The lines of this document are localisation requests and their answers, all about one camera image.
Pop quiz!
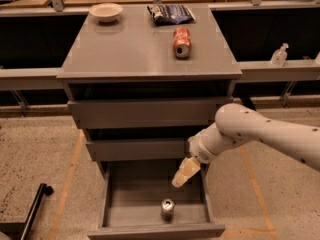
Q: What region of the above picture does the grey metal rail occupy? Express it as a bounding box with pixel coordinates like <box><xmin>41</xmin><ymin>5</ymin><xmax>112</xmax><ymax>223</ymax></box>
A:
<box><xmin>0</xmin><ymin>59</ymin><xmax>320</xmax><ymax>91</ymax></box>

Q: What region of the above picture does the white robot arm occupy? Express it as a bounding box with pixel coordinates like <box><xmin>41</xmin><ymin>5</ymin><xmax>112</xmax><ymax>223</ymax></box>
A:
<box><xmin>172</xmin><ymin>103</ymin><xmax>320</xmax><ymax>188</ymax></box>

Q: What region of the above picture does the grey drawer cabinet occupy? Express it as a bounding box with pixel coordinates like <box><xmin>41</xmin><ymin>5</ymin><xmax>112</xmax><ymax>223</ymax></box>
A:
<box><xmin>56</xmin><ymin>3</ymin><xmax>243</xmax><ymax>172</ymax></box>

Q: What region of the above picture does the blue chip bag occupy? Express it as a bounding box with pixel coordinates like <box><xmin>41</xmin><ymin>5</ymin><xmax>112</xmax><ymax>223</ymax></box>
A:
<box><xmin>147</xmin><ymin>5</ymin><xmax>195</xmax><ymax>26</ymax></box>

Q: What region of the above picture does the grey top drawer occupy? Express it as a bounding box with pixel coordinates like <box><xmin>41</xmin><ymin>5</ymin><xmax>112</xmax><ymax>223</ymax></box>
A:
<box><xmin>68</xmin><ymin>97</ymin><xmax>232</xmax><ymax>129</ymax></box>

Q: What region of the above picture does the grey open bottom drawer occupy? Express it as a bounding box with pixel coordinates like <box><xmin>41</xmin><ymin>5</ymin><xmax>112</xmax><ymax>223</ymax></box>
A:
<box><xmin>88</xmin><ymin>159</ymin><xmax>225</xmax><ymax>240</ymax></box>

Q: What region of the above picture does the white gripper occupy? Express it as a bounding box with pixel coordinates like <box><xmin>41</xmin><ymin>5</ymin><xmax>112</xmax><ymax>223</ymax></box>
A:
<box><xmin>172</xmin><ymin>129</ymin><xmax>219</xmax><ymax>188</ymax></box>

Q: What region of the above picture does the grey middle drawer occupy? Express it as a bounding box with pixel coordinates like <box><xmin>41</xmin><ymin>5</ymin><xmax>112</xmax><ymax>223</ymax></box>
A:
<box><xmin>86</xmin><ymin>138</ymin><xmax>187</xmax><ymax>161</ymax></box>

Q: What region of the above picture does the orange soda can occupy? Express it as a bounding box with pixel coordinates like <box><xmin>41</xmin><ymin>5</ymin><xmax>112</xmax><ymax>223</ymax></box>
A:
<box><xmin>173</xmin><ymin>27</ymin><xmax>191</xmax><ymax>58</ymax></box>

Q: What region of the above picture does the silver 7up can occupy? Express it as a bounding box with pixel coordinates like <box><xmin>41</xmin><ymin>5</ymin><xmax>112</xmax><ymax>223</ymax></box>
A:
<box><xmin>161</xmin><ymin>198</ymin><xmax>175</xmax><ymax>221</ymax></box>

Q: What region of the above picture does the white bowl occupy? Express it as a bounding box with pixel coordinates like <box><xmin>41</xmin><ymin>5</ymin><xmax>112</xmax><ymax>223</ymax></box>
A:
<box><xmin>89</xmin><ymin>3</ymin><xmax>123</xmax><ymax>23</ymax></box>

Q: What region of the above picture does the black chair leg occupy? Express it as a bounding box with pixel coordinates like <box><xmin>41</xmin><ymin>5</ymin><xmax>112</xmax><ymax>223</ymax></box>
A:
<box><xmin>0</xmin><ymin>183</ymin><xmax>54</xmax><ymax>240</ymax></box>

